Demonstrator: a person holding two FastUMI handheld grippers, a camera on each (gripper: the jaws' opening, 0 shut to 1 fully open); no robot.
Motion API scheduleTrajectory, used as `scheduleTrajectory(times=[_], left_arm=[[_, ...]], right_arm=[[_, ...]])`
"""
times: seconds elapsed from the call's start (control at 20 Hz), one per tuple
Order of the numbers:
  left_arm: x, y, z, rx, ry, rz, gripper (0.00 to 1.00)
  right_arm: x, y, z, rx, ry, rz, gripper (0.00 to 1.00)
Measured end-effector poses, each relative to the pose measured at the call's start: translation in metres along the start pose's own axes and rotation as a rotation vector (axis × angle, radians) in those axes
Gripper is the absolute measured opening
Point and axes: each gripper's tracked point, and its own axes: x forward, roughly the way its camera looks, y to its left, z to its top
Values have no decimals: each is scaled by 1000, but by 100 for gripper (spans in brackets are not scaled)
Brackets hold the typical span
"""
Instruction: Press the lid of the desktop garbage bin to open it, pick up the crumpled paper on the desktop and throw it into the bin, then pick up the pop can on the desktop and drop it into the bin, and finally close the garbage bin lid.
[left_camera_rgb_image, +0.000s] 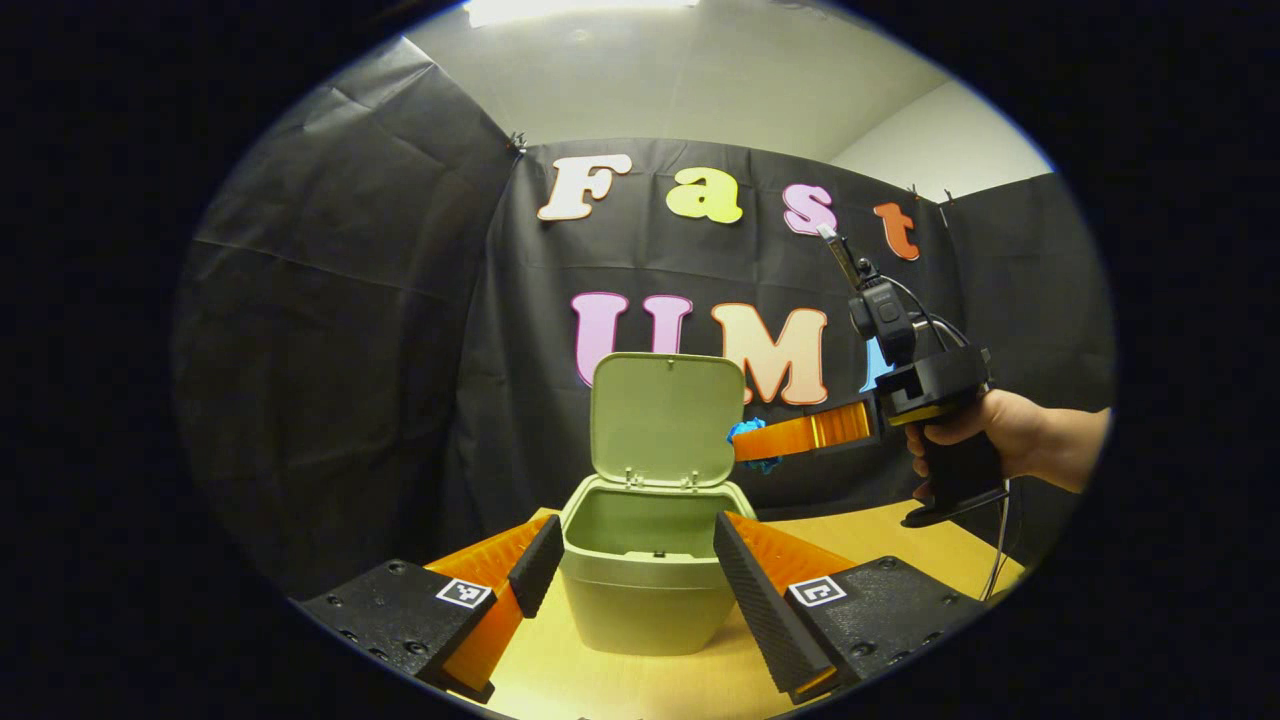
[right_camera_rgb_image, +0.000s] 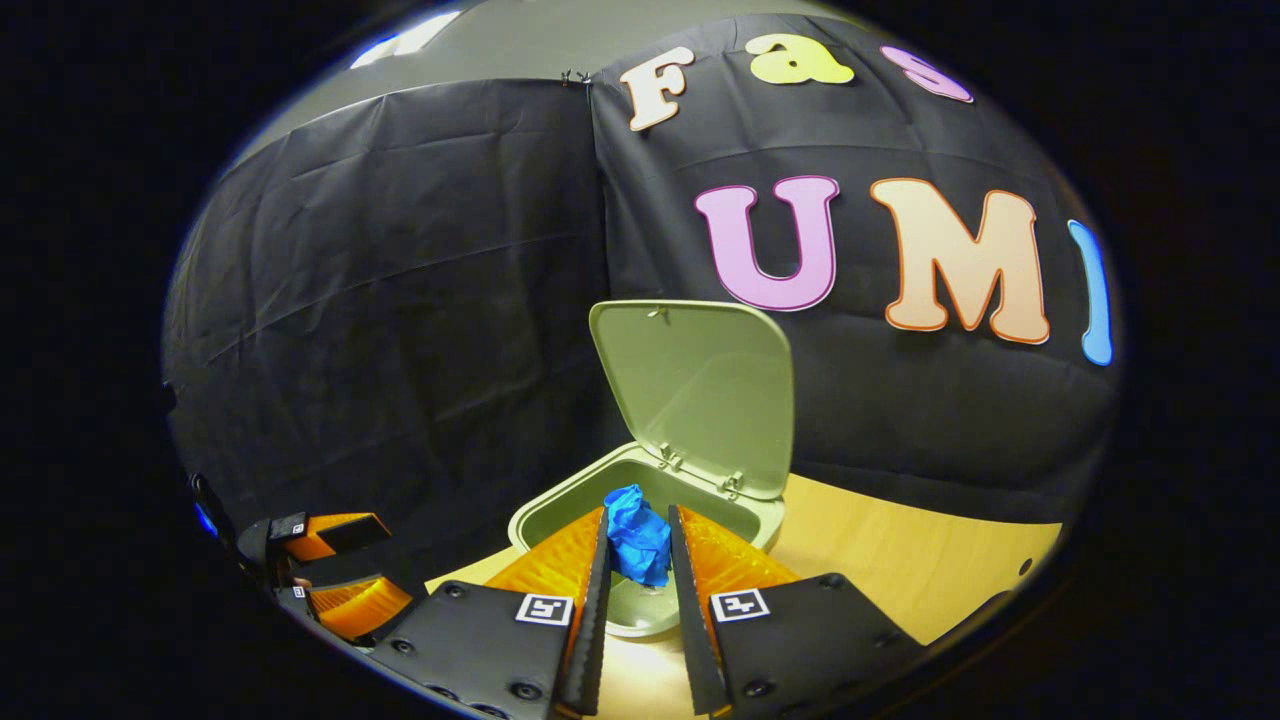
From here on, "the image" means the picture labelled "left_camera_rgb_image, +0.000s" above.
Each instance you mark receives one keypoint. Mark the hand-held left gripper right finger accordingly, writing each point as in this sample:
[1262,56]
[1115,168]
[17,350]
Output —
[755,610]

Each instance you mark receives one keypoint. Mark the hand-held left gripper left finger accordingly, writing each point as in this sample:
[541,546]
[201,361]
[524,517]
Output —
[535,565]

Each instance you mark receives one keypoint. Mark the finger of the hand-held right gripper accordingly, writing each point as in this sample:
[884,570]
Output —
[800,432]

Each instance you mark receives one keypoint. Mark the blue paper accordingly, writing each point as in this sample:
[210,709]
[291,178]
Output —
[745,430]

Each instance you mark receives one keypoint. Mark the green desktop garbage bin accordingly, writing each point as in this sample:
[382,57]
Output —
[640,600]

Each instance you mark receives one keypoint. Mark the wooden desktop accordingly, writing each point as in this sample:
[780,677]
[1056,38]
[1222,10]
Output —
[900,540]

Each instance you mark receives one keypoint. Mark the black backdrop cloth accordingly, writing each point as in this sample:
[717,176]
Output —
[350,350]

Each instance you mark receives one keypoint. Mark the ceiling light panel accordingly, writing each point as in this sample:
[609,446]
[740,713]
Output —
[580,10]

